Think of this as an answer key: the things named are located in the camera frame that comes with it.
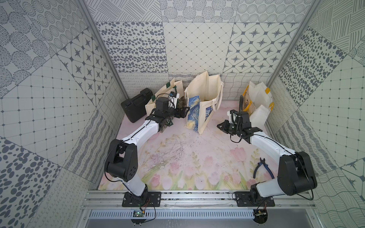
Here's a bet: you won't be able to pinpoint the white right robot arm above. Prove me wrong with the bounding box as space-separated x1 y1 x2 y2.
217 110 317 199

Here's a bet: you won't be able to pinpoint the blue handled pliers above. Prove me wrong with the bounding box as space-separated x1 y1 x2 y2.
252 157 276 180

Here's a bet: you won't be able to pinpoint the yellow handled white bag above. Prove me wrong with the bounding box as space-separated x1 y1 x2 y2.
239 81 275 128

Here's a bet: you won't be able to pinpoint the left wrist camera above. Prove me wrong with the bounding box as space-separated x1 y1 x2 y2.
168 92 180 109

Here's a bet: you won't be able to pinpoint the right circuit board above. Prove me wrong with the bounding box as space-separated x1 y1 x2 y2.
253 209 268 224

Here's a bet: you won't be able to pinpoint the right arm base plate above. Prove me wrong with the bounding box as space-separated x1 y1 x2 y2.
232 191 275 207

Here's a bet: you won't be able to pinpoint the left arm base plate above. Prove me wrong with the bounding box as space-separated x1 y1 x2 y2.
122 192 162 208

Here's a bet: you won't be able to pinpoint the left circuit board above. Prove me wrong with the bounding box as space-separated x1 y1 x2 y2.
132 210 145 219

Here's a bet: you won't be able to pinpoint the circuit board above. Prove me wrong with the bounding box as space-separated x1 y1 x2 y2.
253 209 268 224
132 210 145 219

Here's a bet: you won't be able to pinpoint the aluminium mounting rail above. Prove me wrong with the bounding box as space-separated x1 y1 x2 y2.
81 191 316 209

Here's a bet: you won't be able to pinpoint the black plastic tool case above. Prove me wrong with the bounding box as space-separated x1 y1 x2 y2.
121 88 153 123

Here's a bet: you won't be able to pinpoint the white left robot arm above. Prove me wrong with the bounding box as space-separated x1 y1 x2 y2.
104 95 190 200

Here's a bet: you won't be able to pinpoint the green handled exhibition tote bag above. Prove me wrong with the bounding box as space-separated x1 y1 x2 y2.
145 78 184 115

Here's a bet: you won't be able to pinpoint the starry night canvas tote bag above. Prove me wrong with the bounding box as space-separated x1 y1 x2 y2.
184 71 224 134

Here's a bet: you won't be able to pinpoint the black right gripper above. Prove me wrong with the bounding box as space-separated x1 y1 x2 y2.
216 119 241 135

